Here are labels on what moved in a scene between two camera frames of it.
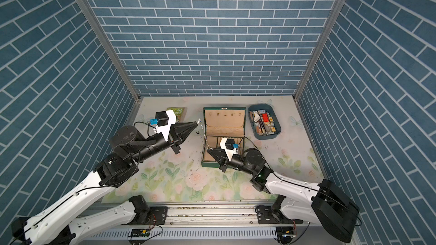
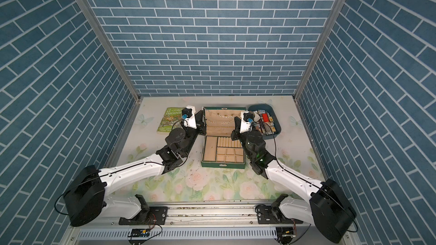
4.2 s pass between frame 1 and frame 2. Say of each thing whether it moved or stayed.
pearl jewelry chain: moved
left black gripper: moved
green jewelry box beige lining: stayed
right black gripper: moved
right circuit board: stayed
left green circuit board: stayed
